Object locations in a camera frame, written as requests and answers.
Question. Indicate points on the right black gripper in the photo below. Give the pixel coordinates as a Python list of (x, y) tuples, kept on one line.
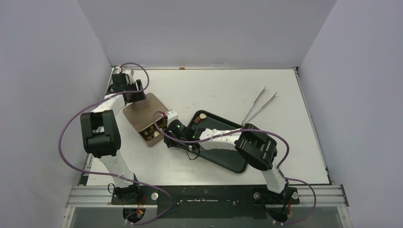
[(169, 138)]

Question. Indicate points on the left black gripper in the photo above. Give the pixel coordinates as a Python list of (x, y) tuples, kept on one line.
[(139, 96)]

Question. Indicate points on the gold chocolate box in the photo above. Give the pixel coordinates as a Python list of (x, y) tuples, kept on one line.
[(151, 135)]

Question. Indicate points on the brown box lid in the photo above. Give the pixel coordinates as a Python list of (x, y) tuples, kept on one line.
[(140, 114)]

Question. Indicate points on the metal tongs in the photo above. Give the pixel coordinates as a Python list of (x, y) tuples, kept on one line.
[(262, 100)]

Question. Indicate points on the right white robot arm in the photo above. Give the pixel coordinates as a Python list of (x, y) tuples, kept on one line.
[(255, 146)]

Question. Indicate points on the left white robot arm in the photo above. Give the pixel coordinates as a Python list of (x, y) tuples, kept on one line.
[(101, 137)]

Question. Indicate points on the black plastic tray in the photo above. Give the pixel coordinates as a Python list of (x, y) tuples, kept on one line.
[(228, 159)]

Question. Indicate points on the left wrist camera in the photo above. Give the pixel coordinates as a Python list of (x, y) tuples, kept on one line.
[(124, 70)]

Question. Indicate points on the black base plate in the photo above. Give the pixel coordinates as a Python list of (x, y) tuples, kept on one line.
[(208, 201)]

